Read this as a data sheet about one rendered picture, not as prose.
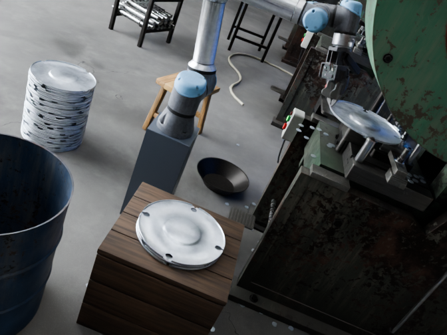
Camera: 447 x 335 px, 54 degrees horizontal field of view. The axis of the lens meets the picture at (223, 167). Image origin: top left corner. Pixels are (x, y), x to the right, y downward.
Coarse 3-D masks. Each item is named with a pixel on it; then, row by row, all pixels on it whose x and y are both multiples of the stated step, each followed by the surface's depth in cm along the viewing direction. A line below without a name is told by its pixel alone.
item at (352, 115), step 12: (336, 108) 162; (348, 108) 167; (360, 108) 173; (348, 120) 156; (360, 120) 159; (372, 120) 165; (384, 120) 171; (360, 132) 149; (372, 132) 155; (384, 132) 160; (396, 132) 165
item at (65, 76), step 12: (48, 60) 208; (60, 60) 211; (36, 72) 195; (48, 72) 198; (60, 72) 201; (72, 72) 206; (48, 84) 190; (60, 84) 194; (72, 84) 198; (84, 84) 202
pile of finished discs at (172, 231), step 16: (144, 208) 141; (160, 208) 145; (176, 208) 148; (192, 208) 152; (144, 224) 136; (160, 224) 138; (176, 224) 140; (192, 224) 143; (208, 224) 147; (144, 240) 129; (160, 240) 133; (176, 240) 134; (192, 240) 137; (208, 240) 141; (224, 240) 143; (160, 256) 127; (176, 256) 130; (192, 256) 132; (208, 256) 135
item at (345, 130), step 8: (328, 104) 163; (328, 112) 156; (344, 128) 165; (336, 136) 169; (344, 136) 161; (352, 136) 160; (360, 136) 160; (336, 144) 164; (344, 144) 162; (360, 144) 161
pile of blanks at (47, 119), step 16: (32, 80) 192; (32, 96) 197; (48, 96) 192; (64, 96) 192; (80, 96) 197; (32, 112) 199; (48, 112) 196; (64, 112) 197; (80, 112) 204; (32, 128) 202; (48, 128) 201; (64, 128) 202; (80, 128) 211; (48, 144) 205; (64, 144) 209
